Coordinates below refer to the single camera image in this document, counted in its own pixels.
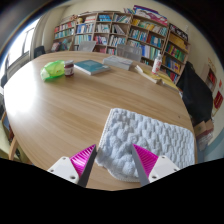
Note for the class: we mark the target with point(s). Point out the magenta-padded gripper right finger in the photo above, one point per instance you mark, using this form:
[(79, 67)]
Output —
[(146, 160)]

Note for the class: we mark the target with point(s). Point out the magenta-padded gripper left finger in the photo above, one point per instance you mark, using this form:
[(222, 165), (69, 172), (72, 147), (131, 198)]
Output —
[(81, 160)]

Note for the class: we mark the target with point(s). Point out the white knitted towel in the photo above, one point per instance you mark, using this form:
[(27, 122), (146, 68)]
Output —
[(150, 133)]

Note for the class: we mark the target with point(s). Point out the brown cardboard box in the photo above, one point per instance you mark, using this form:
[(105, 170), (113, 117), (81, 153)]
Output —
[(204, 129)]

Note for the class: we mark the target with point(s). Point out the black cloth cover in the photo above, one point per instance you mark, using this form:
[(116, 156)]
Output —
[(195, 93)]

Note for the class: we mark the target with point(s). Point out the thin yellow book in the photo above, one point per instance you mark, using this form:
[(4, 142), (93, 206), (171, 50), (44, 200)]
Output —
[(146, 75)]

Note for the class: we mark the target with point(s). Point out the small jar with red label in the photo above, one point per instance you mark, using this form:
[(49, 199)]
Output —
[(69, 68)]

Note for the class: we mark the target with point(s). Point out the teal book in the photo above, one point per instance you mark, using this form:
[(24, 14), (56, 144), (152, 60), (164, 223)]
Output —
[(91, 66)]

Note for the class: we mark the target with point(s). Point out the green plastic bag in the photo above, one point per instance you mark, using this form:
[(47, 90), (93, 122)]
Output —
[(52, 70)]

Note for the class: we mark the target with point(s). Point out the grey book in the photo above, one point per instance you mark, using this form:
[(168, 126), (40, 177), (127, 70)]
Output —
[(117, 62)]

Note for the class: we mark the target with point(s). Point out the grey mesh chair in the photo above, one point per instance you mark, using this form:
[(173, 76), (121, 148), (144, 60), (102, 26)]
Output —
[(129, 52), (87, 46)]

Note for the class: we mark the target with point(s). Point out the dark office chair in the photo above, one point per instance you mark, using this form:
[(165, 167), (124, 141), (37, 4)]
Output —
[(39, 51)]

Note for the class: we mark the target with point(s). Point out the wooden bookshelf unit with books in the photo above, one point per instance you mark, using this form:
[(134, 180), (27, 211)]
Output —
[(146, 33)]

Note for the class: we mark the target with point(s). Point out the window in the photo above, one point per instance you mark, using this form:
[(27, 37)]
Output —
[(20, 46)]

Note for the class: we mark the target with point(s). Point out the red wall poster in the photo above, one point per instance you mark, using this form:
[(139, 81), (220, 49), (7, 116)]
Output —
[(218, 99)]

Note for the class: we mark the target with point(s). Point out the small wooden wall shelf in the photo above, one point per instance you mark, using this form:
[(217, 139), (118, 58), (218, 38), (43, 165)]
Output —
[(211, 79)]

